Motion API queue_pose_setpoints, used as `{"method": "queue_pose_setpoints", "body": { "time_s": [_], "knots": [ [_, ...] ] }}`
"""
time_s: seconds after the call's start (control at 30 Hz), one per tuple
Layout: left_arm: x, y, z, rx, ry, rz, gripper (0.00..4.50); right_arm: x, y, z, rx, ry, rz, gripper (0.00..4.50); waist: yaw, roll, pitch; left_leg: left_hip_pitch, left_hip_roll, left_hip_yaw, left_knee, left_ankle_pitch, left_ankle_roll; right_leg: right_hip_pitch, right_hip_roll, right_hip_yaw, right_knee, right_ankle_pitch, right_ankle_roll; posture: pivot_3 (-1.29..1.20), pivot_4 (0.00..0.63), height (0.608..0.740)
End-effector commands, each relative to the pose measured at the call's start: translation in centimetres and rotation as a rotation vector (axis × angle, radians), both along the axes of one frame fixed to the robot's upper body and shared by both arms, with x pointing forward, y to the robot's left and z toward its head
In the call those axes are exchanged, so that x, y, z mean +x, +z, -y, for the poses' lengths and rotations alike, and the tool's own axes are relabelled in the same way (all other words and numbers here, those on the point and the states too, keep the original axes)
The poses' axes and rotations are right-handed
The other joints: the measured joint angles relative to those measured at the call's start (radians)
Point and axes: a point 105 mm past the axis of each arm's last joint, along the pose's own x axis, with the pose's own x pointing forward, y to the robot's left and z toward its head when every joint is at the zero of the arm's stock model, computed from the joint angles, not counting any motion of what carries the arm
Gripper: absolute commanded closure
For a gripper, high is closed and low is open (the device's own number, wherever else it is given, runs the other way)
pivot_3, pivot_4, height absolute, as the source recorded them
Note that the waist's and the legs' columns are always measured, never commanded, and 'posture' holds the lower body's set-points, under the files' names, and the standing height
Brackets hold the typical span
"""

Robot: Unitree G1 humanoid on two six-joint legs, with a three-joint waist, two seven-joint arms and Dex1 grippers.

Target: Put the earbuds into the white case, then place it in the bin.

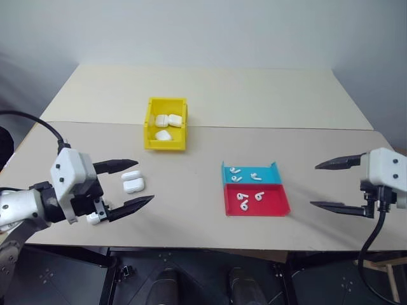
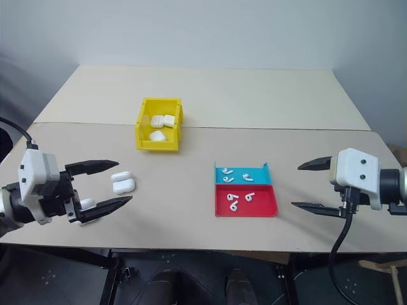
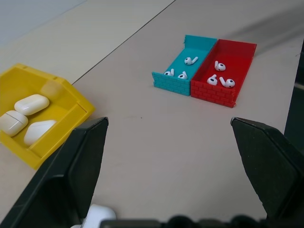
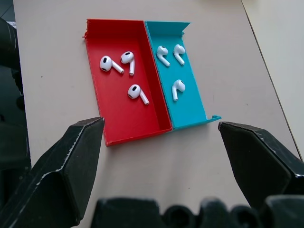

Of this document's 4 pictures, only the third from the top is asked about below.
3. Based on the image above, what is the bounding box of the red brick-pattern tray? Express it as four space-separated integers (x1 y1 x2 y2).
190 38 257 109

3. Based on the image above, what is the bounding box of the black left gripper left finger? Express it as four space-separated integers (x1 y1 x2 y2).
0 116 109 228

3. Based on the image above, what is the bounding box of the yellow plastic bin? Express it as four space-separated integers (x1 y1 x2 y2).
0 63 96 171

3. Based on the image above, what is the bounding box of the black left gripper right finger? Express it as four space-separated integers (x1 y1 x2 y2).
230 116 304 223

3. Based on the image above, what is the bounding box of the teal brick-pattern tray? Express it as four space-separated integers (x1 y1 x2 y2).
152 34 218 97

